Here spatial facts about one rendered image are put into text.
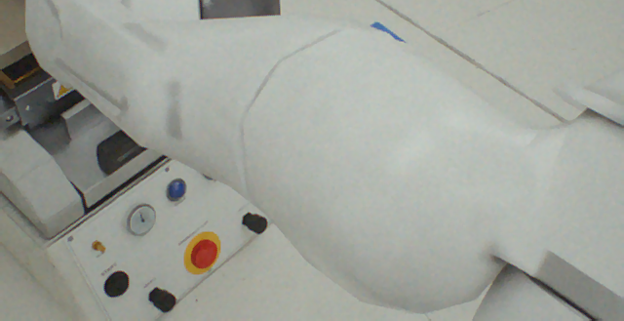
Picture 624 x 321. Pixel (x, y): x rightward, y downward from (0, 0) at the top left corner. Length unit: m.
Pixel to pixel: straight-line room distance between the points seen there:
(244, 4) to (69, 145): 0.43
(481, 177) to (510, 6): 1.25
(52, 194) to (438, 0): 0.86
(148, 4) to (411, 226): 0.32
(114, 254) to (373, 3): 0.73
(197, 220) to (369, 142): 0.76
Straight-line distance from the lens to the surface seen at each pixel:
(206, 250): 1.05
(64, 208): 0.91
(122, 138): 0.90
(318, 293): 1.09
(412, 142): 0.29
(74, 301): 1.00
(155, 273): 1.03
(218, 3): 0.57
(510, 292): 0.33
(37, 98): 0.92
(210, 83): 0.39
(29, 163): 0.91
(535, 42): 1.49
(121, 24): 0.46
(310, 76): 0.34
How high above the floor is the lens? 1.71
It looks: 51 degrees down
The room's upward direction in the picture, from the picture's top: 8 degrees clockwise
